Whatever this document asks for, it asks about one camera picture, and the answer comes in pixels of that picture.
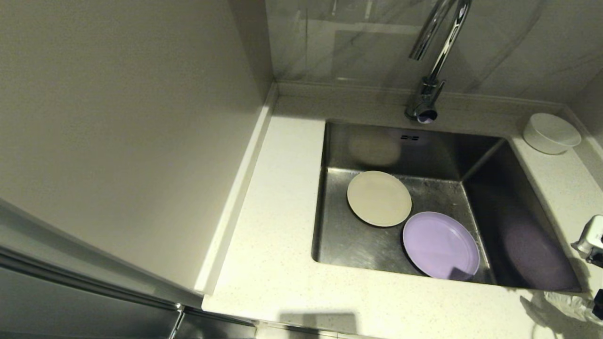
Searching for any small white bowl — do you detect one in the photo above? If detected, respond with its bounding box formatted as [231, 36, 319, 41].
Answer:
[522, 113, 582, 155]

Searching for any lilac round plate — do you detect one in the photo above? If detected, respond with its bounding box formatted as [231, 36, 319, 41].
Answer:
[402, 211, 481, 282]

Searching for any chrome gooseneck faucet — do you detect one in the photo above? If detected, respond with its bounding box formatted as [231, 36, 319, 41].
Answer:
[405, 0, 473, 124]

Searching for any beige round plate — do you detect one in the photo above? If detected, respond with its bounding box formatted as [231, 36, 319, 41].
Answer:
[347, 170, 412, 228]

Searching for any stainless steel sink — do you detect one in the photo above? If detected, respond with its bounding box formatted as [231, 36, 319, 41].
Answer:
[311, 119, 585, 292]

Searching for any grey metal cabinet front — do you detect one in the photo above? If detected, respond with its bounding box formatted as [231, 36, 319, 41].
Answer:
[0, 198, 257, 339]

